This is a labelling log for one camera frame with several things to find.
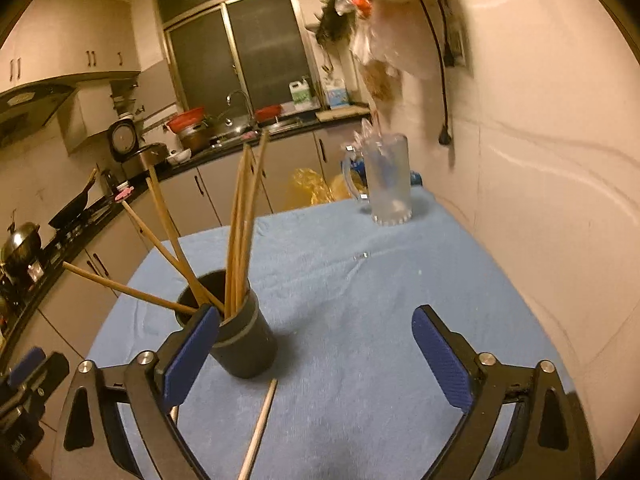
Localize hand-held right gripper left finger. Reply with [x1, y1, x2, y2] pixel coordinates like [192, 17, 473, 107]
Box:
[60, 304, 222, 480]

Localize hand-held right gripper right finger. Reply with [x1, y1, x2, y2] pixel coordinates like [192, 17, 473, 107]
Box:
[411, 304, 596, 480]

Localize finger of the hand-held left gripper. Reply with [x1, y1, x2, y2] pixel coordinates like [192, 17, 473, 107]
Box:
[0, 347, 71, 421]

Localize black chopstick holder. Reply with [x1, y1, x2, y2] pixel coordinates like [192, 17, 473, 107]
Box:
[175, 270, 278, 380]

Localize wooden chopstick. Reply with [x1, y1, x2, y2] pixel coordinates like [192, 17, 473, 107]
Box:
[237, 379, 278, 480]
[62, 261, 200, 315]
[236, 157, 264, 313]
[225, 142, 250, 317]
[230, 146, 254, 317]
[121, 201, 226, 313]
[239, 131, 271, 313]
[145, 176, 213, 307]

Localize blue towel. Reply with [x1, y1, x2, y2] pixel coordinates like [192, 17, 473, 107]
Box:
[85, 185, 576, 480]

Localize bundle of wooden chopsticks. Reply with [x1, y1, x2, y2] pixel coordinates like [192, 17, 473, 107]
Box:
[0, 110, 373, 361]

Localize beige kitchen base cabinets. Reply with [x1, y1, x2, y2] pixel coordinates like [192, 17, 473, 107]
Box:
[0, 127, 371, 436]

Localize black frying pan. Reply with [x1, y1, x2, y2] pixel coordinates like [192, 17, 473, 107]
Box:
[47, 167, 102, 229]

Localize clear glass mug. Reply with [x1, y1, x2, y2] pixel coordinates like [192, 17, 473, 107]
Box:
[342, 132, 414, 227]

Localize yellow plastic bag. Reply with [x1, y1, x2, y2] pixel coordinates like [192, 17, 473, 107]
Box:
[292, 167, 352, 207]

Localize brown cooking pot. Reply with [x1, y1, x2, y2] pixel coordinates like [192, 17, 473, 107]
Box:
[177, 122, 219, 154]

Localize black rice cooker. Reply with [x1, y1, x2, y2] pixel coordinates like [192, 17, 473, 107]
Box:
[107, 119, 142, 162]

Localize chrome kitchen faucet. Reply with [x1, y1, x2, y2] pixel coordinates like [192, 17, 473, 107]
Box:
[225, 90, 252, 127]

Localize wooden cutting board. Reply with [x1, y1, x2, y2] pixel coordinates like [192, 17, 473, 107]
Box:
[316, 105, 374, 122]

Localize range hood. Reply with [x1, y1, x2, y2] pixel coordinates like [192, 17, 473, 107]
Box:
[0, 72, 141, 133]

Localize white jug green label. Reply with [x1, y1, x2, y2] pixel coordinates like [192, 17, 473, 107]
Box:
[289, 77, 314, 111]

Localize white jug blue label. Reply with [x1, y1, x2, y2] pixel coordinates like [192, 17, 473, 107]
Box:
[322, 75, 349, 109]

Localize sliding kitchen window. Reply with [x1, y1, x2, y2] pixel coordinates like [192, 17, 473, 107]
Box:
[154, 0, 315, 113]

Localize hanging plastic bags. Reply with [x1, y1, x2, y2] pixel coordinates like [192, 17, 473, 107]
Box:
[305, 0, 452, 102]

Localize black power cable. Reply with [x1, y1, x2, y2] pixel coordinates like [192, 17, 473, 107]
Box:
[419, 0, 455, 150]

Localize wall socket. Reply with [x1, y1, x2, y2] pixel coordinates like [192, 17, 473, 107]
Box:
[442, 30, 469, 69]

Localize beige wall cabinets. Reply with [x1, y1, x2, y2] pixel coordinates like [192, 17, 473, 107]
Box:
[0, 0, 143, 92]

